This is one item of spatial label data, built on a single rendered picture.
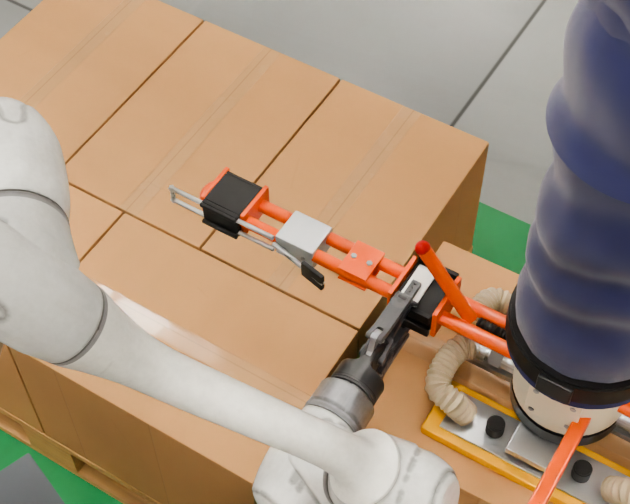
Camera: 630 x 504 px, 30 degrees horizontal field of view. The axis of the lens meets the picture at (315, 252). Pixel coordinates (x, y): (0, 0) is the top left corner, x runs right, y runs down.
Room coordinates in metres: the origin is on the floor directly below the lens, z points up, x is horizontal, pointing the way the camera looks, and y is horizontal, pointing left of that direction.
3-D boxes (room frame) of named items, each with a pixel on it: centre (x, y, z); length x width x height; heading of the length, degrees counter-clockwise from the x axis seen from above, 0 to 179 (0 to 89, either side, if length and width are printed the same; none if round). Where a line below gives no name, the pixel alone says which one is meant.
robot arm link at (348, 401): (0.80, -0.03, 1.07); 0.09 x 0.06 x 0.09; 58
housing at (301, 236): (1.10, 0.02, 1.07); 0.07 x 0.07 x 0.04; 58
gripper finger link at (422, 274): (0.99, -0.15, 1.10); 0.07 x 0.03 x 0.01; 148
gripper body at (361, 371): (0.86, -0.07, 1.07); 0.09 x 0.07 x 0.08; 148
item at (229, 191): (1.18, 0.13, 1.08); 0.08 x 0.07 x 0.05; 58
